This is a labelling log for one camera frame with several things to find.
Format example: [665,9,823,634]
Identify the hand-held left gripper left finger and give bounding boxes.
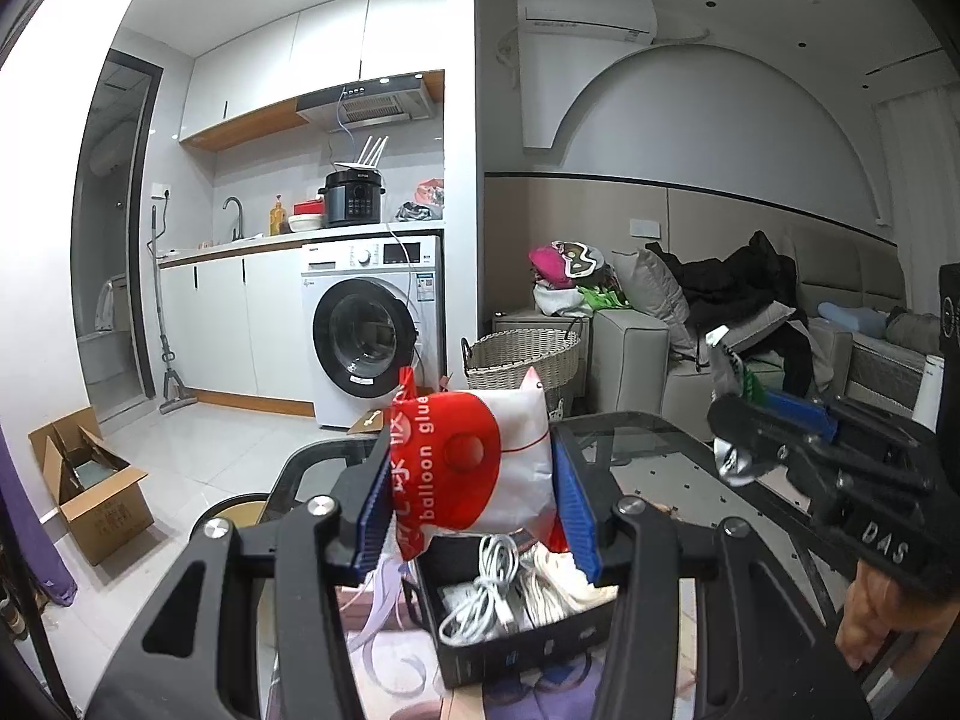
[112,424,398,720]

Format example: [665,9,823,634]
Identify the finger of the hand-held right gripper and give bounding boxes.
[761,390,839,442]
[707,394,856,518]

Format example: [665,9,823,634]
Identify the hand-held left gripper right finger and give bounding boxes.
[551,424,875,720]

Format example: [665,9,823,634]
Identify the green white medicine packet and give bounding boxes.
[705,326,770,488]

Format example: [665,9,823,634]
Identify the white rope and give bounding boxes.
[517,540,620,627]

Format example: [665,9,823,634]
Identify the white cable bundle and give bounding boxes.
[437,532,530,646]

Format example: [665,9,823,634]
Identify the red white plastic bag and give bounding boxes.
[382,367,560,563]

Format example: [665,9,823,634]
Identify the black storage box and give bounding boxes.
[409,525,623,691]

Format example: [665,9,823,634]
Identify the person's right hand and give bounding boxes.
[836,559,935,672]

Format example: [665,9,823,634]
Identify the light blue pillow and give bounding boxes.
[817,301,893,335]

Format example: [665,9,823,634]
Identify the grey sofa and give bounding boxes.
[589,247,946,451]

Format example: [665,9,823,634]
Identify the black jacket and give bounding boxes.
[646,231,815,398]

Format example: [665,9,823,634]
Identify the wicker basket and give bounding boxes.
[461,328,586,417]

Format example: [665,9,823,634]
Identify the grey cushion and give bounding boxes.
[611,247,695,361]

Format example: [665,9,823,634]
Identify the grey mop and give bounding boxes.
[148,204,197,415]

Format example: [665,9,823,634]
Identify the white base cabinet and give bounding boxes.
[157,244,316,417]

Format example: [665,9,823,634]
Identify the white washing machine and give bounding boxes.
[301,235,445,432]

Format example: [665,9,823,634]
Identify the pile of colourful clothes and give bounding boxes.
[527,240,631,316]

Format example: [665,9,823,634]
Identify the open cardboard box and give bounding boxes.
[28,405,155,567]

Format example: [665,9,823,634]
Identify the black pressure cooker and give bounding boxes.
[319,167,389,227]

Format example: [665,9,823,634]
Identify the purple yoga mat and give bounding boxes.
[0,427,76,608]

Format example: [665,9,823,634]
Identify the white router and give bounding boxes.
[334,136,389,173]

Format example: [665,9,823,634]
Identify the glass shower door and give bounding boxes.
[75,49,164,421]

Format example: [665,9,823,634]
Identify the steel range hood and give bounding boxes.
[295,69,443,132]

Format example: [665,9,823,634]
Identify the white air conditioner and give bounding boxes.
[516,0,659,44]

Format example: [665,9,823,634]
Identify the white upper cabinets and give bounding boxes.
[178,0,449,155]

